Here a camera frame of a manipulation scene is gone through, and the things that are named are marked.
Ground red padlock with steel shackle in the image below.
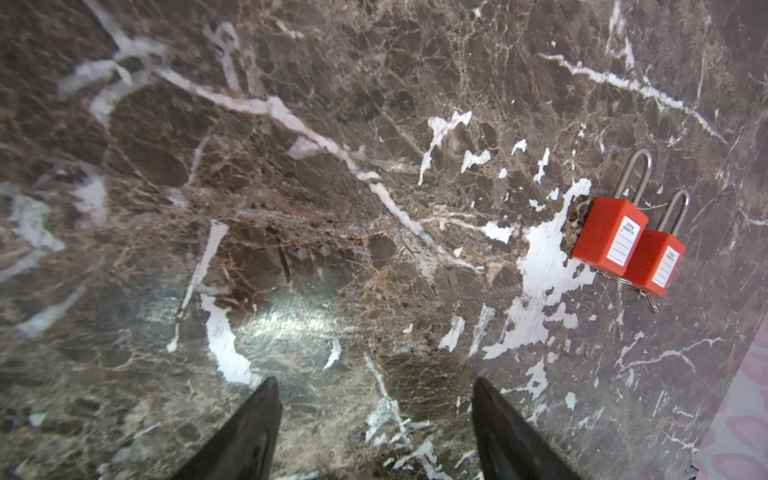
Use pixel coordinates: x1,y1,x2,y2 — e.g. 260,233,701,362
572,149,653,277

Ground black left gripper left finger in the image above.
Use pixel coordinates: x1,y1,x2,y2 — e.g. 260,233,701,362
171,377,282,480

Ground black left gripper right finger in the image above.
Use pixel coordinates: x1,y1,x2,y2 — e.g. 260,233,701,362
471,377,580,480

